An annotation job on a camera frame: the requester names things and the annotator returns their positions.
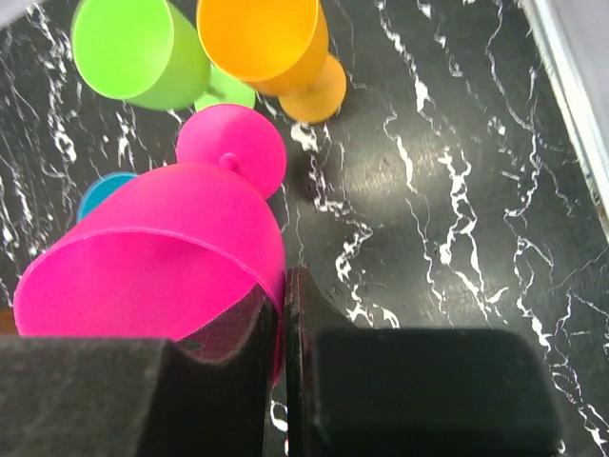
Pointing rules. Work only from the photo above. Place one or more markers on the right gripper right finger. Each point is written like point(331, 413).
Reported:
point(409, 391)

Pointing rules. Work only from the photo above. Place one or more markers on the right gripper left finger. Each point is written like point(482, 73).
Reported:
point(203, 396)

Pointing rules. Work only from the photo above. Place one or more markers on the magenta wine glass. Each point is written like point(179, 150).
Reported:
point(172, 248)

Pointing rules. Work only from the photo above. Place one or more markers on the blue wine glass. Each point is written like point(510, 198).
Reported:
point(101, 190)

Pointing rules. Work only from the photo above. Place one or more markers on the green wine glass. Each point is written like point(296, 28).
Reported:
point(147, 53)

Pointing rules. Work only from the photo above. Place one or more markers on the orange yellow wine glass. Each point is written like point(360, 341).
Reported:
point(278, 48)

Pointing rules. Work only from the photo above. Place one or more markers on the aluminium base frame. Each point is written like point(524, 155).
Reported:
point(572, 37)

